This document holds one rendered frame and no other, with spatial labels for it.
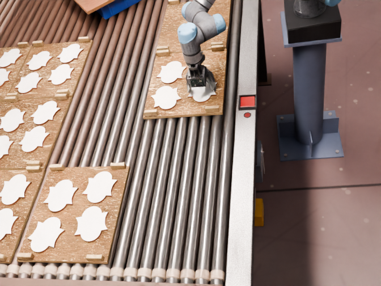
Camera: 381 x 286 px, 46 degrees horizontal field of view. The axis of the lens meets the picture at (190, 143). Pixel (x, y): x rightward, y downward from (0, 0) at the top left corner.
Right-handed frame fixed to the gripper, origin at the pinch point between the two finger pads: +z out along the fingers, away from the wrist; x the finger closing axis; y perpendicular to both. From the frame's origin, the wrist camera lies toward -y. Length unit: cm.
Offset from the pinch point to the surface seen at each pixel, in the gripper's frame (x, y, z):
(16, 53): -105, -38, 0
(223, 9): 6, -59, 1
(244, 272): 20, 83, 2
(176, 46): -15.8, -32.4, 0.9
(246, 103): 19.5, 8.9, 1.2
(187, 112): -5.8, 12.3, 0.5
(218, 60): 6.0, -19.2, 0.8
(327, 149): 60, -34, 93
